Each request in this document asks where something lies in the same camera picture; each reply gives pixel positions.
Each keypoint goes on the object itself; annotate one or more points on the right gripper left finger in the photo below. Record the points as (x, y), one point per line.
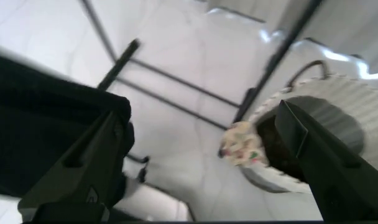
(83, 174)

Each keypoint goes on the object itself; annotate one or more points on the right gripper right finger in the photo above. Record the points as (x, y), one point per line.
(341, 180)

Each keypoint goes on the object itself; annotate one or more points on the black garment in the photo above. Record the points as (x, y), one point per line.
(36, 124)

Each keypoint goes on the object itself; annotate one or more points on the cream printed garment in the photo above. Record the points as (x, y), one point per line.
(242, 143)

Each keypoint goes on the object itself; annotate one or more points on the white laundry basket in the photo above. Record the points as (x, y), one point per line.
(363, 102)

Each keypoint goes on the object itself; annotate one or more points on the black clothes rack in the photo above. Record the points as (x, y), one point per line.
(119, 63)

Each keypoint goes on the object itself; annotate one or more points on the white curtain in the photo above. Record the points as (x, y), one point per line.
(347, 25)

